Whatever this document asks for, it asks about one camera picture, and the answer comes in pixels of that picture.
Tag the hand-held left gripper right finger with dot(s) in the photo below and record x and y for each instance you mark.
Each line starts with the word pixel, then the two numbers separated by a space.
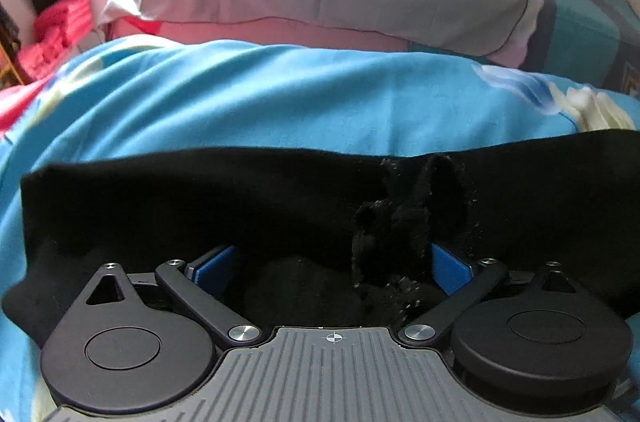
pixel 450 269

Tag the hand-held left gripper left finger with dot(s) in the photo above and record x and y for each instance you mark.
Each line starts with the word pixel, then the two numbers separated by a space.
pixel 216 268

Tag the black pants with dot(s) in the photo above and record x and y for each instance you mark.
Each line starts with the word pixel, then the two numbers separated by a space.
pixel 200 202

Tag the blue floral bed sheet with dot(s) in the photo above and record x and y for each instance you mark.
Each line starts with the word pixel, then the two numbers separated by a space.
pixel 250 97

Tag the teal grey plaid pillow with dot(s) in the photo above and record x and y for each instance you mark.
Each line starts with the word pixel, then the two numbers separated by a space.
pixel 585 32

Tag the pile of red clothes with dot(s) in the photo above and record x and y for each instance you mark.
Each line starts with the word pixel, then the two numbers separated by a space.
pixel 52 32

